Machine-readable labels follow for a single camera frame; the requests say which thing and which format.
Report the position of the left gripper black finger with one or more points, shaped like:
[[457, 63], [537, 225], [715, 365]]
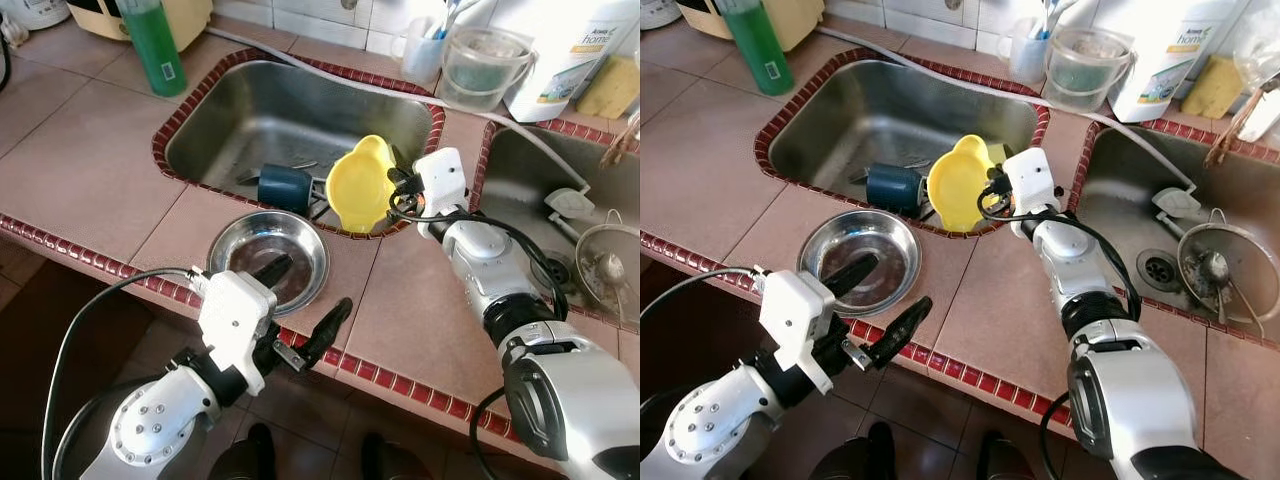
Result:
[[902, 330], [853, 274], [273, 271], [328, 330]]

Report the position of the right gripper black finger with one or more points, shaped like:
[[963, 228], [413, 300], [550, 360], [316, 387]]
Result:
[[996, 175], [400, 176]]

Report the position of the yellow plastic bowl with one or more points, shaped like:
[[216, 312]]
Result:
[[360, 185], [960, 185]]

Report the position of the teal plastic cup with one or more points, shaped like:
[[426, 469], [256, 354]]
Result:
[[283, 190], [892, 188]]

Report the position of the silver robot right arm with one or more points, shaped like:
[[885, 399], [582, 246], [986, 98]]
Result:
[[540, 350], [1120, 360]]

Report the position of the black robot left foot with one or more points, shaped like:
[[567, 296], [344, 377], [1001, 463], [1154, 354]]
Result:
[[245, 455], [855, 455]]

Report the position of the black robot foot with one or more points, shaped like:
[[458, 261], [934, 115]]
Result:
[[855, 455], [245, 455], [1008, 460], [395, 460]]

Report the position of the translucent toothbrush mug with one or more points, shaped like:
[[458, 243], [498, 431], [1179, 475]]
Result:
[[1025, 60], [420, 60]]

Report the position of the stainless steel sink basin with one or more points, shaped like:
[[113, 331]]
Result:
[[870, 110], [1120, 170], [260, 110], [530, 170]]

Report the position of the clear plastic bucket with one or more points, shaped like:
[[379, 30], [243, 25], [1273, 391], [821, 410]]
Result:
[[485, 75], [1088, 75]]

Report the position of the black robot right foot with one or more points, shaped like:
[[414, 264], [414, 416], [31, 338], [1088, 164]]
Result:
[[1008, 460], [395, 460]]

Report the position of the white detergent bottle yellow cap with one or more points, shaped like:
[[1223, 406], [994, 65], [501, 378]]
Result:
[[560, 60], [1165, 60]]

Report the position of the yellow sponge block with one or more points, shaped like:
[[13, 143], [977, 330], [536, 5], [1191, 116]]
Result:
[[610, 90], [1212, 90]]

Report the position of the green dish soap bottle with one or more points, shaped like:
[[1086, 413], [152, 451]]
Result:
[[155, 50], [758, 50]]

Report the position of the beige countertop appliance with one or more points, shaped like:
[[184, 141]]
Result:
[[805, 20], [195, 15]]

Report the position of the clear plastic bag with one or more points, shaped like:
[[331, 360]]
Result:
[[1260, 60]]

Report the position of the white plastic canister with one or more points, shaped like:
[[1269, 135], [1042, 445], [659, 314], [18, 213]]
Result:
[[658, 10], [30, 10]]

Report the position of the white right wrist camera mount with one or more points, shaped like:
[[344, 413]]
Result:
[[440, 185], [1030, 185]]

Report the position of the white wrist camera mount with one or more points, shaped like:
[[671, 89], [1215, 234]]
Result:
[[1030, 185], [235, 320], [440, 185], [795, 320]]

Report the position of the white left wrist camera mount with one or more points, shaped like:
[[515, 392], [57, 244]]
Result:
[[795, 320], [235, 320]]

